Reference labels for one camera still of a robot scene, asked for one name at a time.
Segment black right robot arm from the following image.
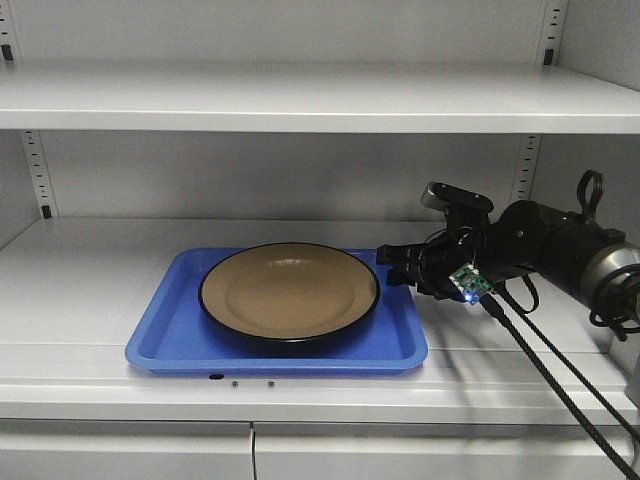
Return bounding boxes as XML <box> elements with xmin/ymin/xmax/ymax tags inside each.
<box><xmin>376</xmin><ymin>170</ymin><xmax>639</xmax><ymax>340</ymax></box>

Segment blue plastic tray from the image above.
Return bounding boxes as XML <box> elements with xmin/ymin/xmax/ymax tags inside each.
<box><xmin>125</xmin><ymin>248</ymin><xmax>428</xmax><ymax>377</ymax></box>

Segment grey metal shelf cabinet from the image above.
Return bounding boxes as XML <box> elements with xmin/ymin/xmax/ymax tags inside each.
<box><xmin>1</xmin><ymin>1</ymin><xmax>639</xmax><ymax>479</ymax></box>

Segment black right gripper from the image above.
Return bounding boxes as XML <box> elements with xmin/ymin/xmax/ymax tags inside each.
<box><xmin>376</xmin><ymin>207</ymin><xmax>489</xmax><ymax>301</ymax></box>

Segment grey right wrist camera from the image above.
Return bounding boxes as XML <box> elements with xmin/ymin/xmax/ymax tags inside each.
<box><xmin>420</xmin><ymin>182</ymin><xmax>494</xmax><ymax>214</ymax></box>

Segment beige plate with black rim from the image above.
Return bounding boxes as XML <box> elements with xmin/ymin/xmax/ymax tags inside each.
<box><xmin>199</xmin><ymin>243</ymin><xmax>381</xmax><ymax>342</ymax></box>

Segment green right circuit board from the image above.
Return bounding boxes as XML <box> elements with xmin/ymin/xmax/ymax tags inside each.
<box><xmin>449</xmin><ymin>263</ymin><xmax>494</xmax><ymax>305</ymax></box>

